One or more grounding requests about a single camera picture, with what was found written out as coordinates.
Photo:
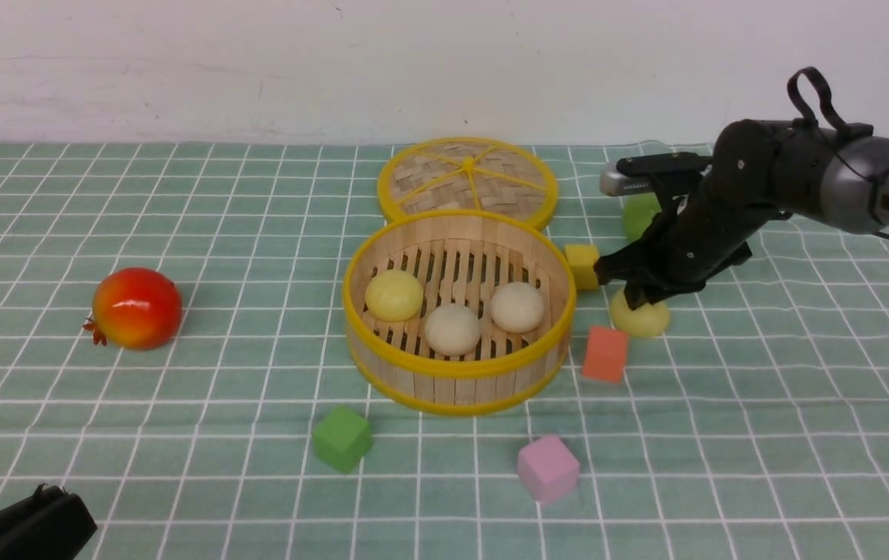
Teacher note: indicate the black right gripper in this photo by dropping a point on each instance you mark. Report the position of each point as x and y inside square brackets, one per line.
[684, 248]

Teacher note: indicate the yellow bun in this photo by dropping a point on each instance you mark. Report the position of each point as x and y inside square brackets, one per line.
[646, 322]
[394, 296]

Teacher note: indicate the beige bun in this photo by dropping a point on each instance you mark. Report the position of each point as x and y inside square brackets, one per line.
[452, 329]
[517, 307]

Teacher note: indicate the beige bun front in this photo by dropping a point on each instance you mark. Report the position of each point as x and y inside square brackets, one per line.
[452, 329]

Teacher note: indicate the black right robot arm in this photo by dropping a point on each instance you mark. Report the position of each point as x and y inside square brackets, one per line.
[803, 171]

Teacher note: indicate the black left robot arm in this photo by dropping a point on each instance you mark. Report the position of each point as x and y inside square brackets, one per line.
[49, 524]

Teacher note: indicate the bamboo steamer tray yellow rim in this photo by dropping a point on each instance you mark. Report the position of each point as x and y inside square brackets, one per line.
[459, 257]

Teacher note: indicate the woven bamboo steamer lid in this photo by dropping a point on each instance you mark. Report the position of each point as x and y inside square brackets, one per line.
[468, 173]

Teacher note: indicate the yellow cube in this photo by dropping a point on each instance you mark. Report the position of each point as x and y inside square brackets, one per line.
[581, 259]

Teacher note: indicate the green apple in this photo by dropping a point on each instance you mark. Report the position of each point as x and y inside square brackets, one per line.
[639, 211]

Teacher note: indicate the orange cube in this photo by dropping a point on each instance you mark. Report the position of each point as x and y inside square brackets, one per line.
[606, 355]

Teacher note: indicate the pink cube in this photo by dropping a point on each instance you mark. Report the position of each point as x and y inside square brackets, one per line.
[548, 469]

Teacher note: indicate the green cube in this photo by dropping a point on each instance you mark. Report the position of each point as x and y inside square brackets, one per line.
[342, 438]

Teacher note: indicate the green checkered tablecloth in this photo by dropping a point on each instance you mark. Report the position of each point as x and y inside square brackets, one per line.
[756, 428]

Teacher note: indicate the red pomegranate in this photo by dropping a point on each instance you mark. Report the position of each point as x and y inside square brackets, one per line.
[135, 308]

